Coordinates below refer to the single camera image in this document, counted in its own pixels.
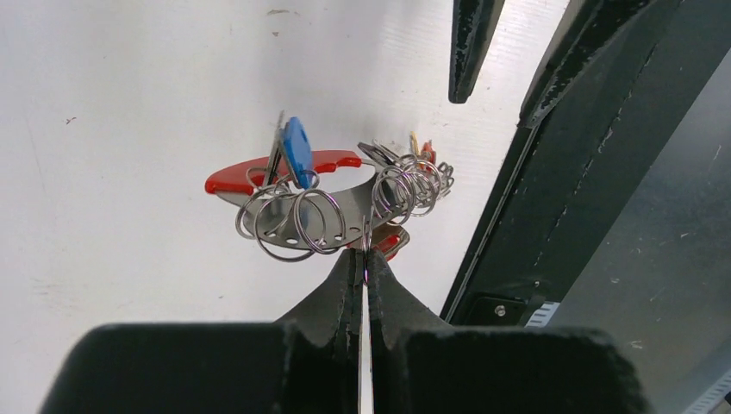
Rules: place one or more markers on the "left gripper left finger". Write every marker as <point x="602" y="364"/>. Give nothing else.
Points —
<point x="322" y="332"/>

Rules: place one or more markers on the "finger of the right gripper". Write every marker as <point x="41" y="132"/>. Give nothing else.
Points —
<point x="474" y="23"/>
<point x="593" y="26"/>

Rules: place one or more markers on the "key organizer with red handle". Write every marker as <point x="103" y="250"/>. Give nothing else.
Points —
<point x="375" y="184"/>

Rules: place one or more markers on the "key with red tag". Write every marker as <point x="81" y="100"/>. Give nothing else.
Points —
<point x="386" y="238"/>

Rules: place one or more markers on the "blue key tag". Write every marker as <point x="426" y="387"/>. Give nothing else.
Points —
<point x="298" y="154"/>

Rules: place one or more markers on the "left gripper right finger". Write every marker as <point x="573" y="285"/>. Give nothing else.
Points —
<point x="403" y="338"/>

